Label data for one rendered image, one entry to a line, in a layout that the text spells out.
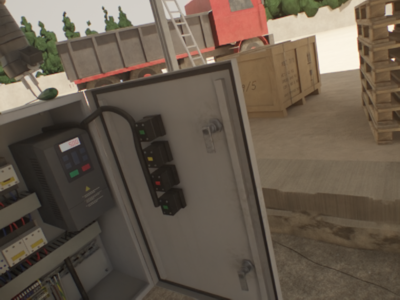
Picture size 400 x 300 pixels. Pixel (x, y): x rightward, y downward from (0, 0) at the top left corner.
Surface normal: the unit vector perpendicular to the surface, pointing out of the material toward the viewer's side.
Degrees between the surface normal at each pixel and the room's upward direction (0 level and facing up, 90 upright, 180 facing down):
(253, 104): 90
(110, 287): 0
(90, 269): 90
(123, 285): 0
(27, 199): 90
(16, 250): 90
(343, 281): 0
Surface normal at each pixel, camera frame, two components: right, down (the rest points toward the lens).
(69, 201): 0.81, -0.01
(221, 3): 0.37, 0.14
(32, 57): 0.86, 0.48
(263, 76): -0.65, 0.37
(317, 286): -0.22, -0.93
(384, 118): -0.29, 0.62
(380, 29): -0.36, 0.36
